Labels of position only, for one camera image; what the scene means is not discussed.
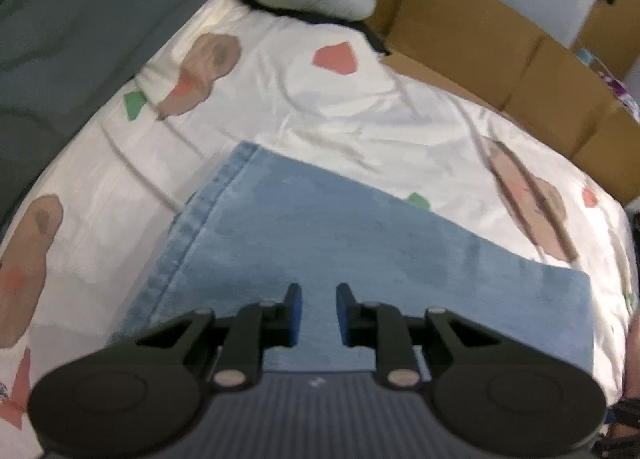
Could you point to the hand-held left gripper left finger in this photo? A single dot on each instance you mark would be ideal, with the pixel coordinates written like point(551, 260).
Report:
point(296, 311)

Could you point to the dark grey quilt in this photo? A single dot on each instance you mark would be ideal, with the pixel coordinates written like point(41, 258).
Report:
point(75, 29)

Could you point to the white bear print blanket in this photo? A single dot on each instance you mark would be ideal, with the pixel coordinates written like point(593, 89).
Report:
point(325, 104)

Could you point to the blue denim pants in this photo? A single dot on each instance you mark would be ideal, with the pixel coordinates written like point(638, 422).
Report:
point(325, 229)

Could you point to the brown cardboard sheet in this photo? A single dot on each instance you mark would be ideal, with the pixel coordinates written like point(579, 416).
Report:
point(475, 24)

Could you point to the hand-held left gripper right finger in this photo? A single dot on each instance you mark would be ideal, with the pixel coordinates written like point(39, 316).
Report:
point(342, 311)

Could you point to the multicoloured cloth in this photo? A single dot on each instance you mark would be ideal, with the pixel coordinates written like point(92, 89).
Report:
point(620, 84)

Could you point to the brown cardboard box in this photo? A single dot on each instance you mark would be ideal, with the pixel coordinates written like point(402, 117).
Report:
point(612, 24)

